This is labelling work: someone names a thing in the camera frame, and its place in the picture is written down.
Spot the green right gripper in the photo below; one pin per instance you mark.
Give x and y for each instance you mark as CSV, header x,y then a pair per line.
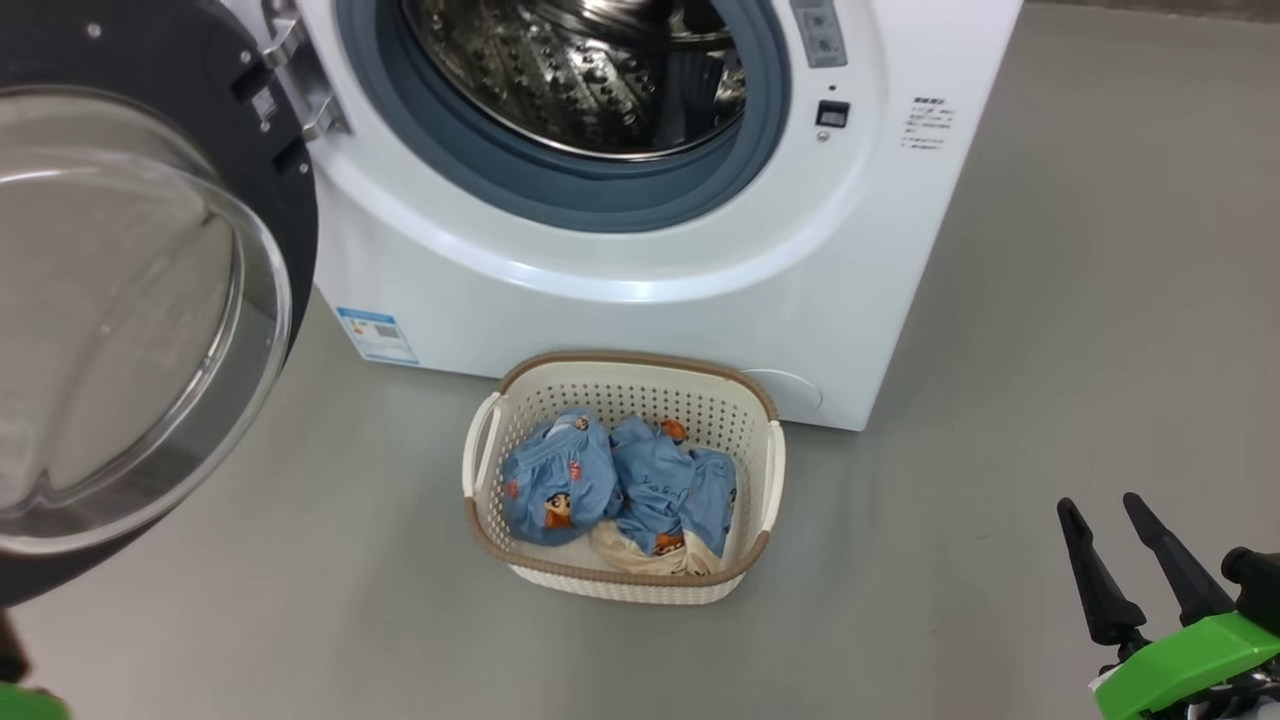
x,y
1190,665

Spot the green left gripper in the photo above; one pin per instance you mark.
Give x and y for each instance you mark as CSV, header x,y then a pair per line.
x,y
25,705

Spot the black round glass washer door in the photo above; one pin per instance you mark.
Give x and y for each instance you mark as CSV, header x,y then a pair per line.
x,y
130,300

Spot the blue garment with cream lining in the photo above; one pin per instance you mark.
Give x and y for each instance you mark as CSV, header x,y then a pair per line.
x,y
670,490

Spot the blue cartoon print garment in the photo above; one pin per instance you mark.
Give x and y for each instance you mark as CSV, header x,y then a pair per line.
x,y
555,480

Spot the white front-load washing machine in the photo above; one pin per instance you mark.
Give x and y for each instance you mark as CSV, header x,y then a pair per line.
x,y
850,280

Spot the metal washer door hinge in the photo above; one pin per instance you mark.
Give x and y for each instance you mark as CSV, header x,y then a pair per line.
x,y
305,70

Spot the washing machine drum opening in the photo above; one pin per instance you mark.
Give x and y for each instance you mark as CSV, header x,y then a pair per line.
x,y
580,80

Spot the blue energy label sticker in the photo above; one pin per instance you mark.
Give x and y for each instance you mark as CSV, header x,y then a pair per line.
x,y
378,336

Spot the cream plastic laundry basket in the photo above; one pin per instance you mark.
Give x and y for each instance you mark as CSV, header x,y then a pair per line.
x,y
620,585

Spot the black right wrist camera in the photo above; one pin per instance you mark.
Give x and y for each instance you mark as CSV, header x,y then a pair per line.
x,y
1258,585

